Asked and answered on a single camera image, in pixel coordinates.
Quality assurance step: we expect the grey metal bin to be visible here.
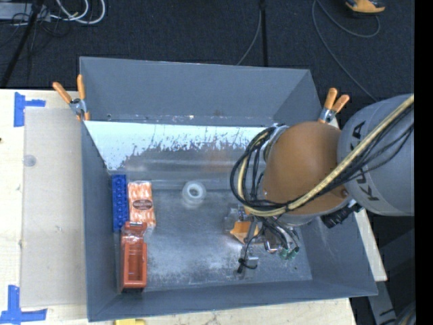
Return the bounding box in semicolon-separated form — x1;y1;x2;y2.
78;56;380;322

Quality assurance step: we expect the pale cardboard board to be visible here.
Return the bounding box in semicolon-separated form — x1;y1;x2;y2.
19;106;89;308

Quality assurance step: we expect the black cylinder on white bracket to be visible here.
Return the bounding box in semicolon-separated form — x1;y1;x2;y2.
320;198;365;230

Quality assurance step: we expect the clear tape roll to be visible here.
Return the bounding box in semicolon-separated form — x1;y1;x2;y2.
181;181;208;210

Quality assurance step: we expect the orange box in clear packaging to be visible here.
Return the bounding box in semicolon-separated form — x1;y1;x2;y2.
119;221;149;291

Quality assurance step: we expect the orange and white patterned packet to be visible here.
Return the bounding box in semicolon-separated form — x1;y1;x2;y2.
127;180;158;230

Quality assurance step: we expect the blue studded toy brick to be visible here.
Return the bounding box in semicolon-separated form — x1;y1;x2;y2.
111;174;129;232

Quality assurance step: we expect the small orange flat piece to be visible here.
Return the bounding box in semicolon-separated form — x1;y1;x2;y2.
229;219;260;244

